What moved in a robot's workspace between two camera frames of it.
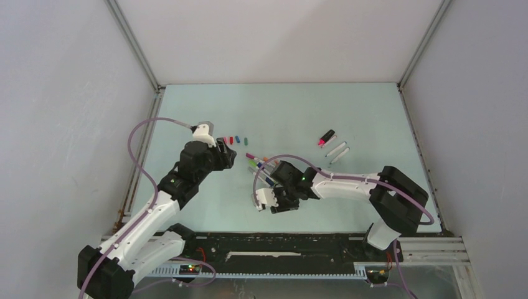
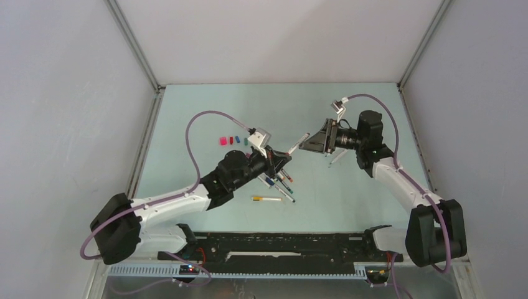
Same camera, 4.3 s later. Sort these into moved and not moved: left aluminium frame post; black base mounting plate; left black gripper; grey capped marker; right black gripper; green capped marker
Moved: right black gripper; left black gripper
Not moved: left aluminium frame post; green capped marker; grey capped marker; black base mounting plate
